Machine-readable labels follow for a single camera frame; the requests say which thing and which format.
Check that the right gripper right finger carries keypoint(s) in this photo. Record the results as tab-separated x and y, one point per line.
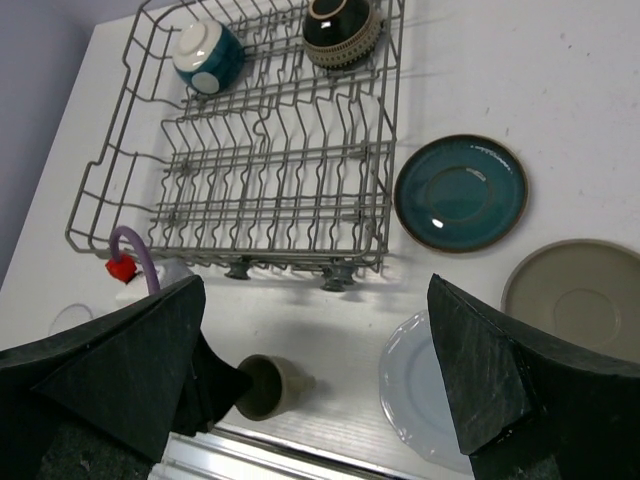
527	405

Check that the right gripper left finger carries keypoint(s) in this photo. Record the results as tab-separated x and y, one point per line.
98	401

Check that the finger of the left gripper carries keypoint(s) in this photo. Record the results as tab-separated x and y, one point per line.
211	389

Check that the grey ceramic mug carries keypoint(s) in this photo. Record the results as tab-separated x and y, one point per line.
278	385

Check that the clear drinking glass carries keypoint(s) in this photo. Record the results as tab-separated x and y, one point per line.
70	317

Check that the light blue scalloped plate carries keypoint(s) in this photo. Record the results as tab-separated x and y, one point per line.
413	398

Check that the teal white-dotted bowl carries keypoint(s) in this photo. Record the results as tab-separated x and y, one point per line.
208	57

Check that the dark patterned bowl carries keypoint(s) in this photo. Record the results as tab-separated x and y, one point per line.
339	33

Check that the beige ceramic saucer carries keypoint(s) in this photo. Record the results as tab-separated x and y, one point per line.
583	291

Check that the teal glazed saucer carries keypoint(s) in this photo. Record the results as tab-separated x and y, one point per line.
461	193

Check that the aluminium front rail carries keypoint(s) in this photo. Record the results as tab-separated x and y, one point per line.
227	452

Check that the grey wire dish rack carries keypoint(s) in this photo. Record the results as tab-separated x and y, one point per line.
291	168

